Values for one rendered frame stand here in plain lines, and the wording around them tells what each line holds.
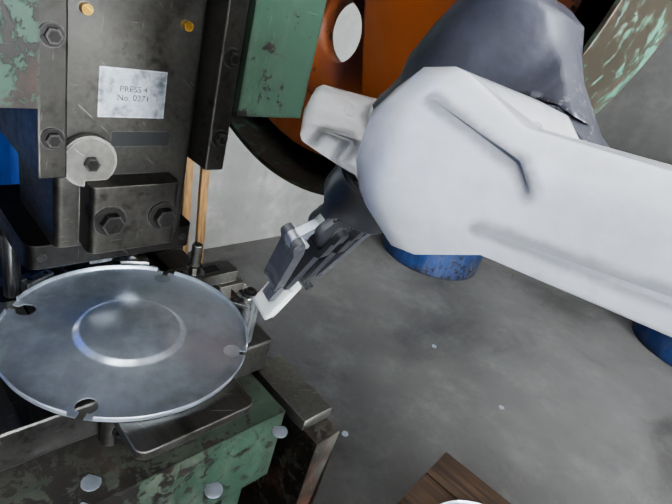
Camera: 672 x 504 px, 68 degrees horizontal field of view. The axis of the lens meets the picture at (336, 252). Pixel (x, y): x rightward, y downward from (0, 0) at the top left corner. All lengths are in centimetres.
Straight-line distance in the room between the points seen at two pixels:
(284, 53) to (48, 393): 44
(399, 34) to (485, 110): 54
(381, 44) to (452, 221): 57
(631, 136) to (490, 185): 343
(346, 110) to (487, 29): 12
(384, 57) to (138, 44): 36
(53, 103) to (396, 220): 35
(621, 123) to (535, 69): 333
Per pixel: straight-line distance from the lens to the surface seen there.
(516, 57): 35
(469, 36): 36
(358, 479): 161
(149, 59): 58
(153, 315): 70
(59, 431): 71
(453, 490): 122
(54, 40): 50
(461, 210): 24
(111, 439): 72
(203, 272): 85
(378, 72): 79
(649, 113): 364
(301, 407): 81
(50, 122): 53
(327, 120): 40
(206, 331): 69
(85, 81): 57
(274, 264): 50
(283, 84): 62
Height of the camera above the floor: 121
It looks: 27 degrees down
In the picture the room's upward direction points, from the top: 16 degrees clockwise
